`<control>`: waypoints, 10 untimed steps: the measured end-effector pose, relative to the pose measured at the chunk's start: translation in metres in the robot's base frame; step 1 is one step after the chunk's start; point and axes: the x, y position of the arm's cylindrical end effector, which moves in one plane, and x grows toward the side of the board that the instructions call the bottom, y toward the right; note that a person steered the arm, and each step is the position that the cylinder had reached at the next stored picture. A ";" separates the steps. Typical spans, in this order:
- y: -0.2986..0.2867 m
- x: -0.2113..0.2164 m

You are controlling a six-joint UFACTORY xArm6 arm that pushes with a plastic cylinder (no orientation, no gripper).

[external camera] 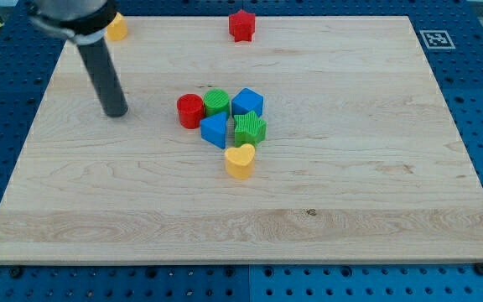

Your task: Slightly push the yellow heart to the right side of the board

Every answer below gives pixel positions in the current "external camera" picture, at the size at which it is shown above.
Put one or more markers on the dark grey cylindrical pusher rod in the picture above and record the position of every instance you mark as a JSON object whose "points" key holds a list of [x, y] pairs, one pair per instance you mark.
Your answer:
{"points": [[98, 63]]}

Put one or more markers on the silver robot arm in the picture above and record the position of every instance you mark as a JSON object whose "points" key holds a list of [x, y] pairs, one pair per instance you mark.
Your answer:
{"points": [[84, 23]]}

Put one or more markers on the yellow heart block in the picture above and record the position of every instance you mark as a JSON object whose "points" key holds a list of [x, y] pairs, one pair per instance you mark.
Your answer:
{"points": [[240, 161]]}

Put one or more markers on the wooden board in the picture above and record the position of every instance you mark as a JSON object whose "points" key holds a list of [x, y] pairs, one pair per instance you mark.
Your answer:
{"points": [[324, 140]]}

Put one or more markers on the yellow block at back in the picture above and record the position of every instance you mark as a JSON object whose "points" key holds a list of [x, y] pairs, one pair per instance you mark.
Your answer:
{"points": [[116, 30]]}

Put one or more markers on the red cylinder block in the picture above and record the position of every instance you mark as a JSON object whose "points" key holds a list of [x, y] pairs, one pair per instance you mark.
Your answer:
{"points": [[191, 110]]}

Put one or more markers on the green cylinder block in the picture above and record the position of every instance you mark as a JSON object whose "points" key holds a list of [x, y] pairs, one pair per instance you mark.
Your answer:
{"points": [[216, 101]]}

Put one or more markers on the blue triangle block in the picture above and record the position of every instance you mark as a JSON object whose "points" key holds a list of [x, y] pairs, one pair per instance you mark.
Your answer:
{"points": [[213, 129]]}

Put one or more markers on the red star block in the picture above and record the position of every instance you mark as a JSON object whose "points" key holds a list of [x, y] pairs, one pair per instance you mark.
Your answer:
{"points": [[242, 25]]}

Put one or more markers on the blue cube block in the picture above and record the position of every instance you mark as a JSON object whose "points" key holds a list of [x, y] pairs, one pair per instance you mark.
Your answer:
{"points": [[246, 101]]}

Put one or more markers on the green star block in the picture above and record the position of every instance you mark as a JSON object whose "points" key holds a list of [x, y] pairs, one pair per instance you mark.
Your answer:
{"points": [[249, 128]]}

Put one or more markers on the white fiducial marker tag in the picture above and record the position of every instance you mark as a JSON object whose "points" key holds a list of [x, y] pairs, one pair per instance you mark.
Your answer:
{"points": [[436, 39]]}

